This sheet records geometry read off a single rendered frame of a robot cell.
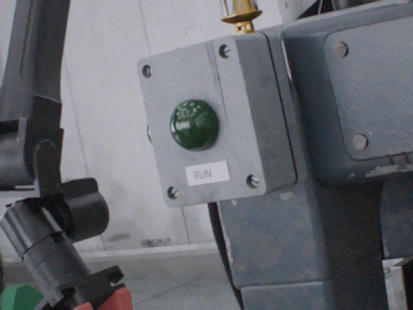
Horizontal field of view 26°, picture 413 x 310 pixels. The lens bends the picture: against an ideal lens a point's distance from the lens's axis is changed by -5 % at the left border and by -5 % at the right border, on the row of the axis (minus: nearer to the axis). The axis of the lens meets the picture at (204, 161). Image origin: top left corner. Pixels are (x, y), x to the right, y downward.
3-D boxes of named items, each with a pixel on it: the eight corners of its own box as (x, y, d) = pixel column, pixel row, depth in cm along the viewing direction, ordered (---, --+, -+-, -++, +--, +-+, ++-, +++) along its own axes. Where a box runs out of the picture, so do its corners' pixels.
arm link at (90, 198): (-20, 147, 94) (32, 142, 89) (50, 133, 103) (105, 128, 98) (-4, 255, 95) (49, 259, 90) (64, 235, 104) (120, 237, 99)
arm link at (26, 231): (-14, 222, 93) (9, 191, 90) (29, 211, 99) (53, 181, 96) (18, 275, 92) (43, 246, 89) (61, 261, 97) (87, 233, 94)
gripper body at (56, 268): (130, 277, 93) (90, 221, 95) (63, 302, 85) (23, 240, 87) (98, 308, 97) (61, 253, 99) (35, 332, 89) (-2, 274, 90)
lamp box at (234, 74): (164, 208, 55) (133, 60, 54) (210, 193, 58) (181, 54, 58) (268, 195, 50) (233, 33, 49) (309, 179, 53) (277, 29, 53)
